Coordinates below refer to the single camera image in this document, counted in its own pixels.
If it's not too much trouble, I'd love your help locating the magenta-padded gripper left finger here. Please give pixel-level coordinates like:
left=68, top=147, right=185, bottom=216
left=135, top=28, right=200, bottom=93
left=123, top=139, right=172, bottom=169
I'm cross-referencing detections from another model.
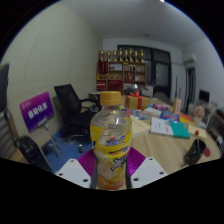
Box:
left=54, top=148, right=99, bottom=190

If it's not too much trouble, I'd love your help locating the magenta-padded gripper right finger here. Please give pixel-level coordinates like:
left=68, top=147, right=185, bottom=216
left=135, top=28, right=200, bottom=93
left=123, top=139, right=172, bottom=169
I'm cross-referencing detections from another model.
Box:
left=125, top=146, right=169, bottom=190

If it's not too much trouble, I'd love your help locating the yellow-labelled orange drink bottle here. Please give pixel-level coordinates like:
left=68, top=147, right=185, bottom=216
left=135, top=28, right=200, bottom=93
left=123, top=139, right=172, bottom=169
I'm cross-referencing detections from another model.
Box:
left=89, top=90, right=133, bottom=191

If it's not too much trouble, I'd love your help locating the cream book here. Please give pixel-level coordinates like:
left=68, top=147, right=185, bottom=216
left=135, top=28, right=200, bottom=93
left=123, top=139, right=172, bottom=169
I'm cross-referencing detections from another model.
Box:
left=129, top=114, right=152, bottom=137

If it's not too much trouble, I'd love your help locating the white book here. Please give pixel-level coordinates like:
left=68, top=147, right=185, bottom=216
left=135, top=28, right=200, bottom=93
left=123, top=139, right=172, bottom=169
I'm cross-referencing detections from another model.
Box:
left=149, top=116, right=174, bottom=137

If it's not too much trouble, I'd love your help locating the black mesh chair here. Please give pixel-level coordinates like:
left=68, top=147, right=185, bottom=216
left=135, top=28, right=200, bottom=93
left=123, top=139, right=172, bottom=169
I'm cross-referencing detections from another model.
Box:
left=16, top=134, right=54, bottom=174

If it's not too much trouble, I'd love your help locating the black cup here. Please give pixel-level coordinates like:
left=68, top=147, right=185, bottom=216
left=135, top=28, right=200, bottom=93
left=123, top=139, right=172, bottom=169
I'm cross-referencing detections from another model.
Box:
left=184, top=138, right=207, bottom=166

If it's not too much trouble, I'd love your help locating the teal book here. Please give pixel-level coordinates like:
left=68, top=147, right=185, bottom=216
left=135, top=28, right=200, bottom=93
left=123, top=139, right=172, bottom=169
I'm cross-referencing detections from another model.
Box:
left=169, top=120, right=191, bottom=140

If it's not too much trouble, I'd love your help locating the blue printed pack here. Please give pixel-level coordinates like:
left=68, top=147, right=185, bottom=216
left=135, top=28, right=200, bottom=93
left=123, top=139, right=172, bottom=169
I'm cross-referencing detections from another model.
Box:
left=159, top=110, right=181, bottom=122

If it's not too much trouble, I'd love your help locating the red lollipop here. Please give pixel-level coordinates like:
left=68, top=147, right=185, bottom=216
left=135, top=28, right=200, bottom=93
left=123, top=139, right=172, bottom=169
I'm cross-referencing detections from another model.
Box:
left=194, top=129, right=201, bottom=148

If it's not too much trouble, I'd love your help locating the pale yellow book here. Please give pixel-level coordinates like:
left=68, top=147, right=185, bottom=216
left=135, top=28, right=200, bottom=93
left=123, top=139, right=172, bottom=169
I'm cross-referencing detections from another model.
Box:
left=188, top=123, right=208, bottom=139

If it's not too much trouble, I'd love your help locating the pink pack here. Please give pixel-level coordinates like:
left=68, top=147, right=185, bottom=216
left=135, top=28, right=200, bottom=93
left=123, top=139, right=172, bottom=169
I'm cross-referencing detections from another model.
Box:
left=151, top=103, right=171, bottom=112

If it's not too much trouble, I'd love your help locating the orange book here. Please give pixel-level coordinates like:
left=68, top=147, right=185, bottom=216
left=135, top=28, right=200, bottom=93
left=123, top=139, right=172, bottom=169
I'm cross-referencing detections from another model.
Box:
left=178, top=113, right=195, bottom=124

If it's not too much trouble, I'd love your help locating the black office chair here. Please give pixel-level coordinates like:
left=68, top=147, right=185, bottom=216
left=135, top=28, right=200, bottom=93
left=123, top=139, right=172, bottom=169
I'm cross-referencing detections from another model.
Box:
left=53, top=83, right=103, bottom=138

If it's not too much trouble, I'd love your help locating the yellow gift box red ribbon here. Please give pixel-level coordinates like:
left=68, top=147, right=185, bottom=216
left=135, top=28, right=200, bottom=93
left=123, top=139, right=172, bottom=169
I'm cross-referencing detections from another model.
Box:
left=124, top=90, right=152, bottom=111

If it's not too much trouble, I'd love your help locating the purple sign board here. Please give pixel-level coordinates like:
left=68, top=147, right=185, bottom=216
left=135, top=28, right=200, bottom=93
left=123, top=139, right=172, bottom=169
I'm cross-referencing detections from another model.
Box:
left=19, top=91, right=55, bottom=133

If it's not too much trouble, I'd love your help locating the orange carton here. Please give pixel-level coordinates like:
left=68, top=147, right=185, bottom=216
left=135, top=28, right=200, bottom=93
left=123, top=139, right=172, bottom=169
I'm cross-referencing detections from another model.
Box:
left=172, top=97, right=182, bottom=115

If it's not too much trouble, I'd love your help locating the grey striped chair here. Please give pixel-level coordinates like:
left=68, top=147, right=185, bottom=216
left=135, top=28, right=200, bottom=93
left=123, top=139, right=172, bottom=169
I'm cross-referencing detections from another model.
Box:
left=0, top=109, right=18, bottom=159

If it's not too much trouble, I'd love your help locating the pink dried flower bouquet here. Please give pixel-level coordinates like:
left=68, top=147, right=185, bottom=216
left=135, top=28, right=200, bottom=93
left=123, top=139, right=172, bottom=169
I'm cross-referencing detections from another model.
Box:
left=193, top=105, right=206, bottom=126

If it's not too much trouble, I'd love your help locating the black tripod stand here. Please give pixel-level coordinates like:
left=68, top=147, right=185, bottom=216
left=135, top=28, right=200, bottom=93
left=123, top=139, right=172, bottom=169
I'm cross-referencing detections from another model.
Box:
left=173, top=76, right=184, bottom=101

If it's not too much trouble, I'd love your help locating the black computer monitor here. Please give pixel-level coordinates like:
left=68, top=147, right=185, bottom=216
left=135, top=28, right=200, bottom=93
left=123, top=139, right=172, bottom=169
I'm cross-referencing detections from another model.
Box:
left=198, top=89, right=211, bottom=104

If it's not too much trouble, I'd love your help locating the wooden shelf unit with trophies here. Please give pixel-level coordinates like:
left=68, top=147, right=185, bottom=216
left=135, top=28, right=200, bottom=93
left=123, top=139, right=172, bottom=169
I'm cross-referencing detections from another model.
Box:
left=95, top=48, right=148, bottom=93

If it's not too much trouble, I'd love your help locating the white air conditioner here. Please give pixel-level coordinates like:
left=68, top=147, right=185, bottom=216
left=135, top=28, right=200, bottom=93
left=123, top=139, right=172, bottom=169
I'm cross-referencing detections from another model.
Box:
left=183, top=53, right=198, bottom=68

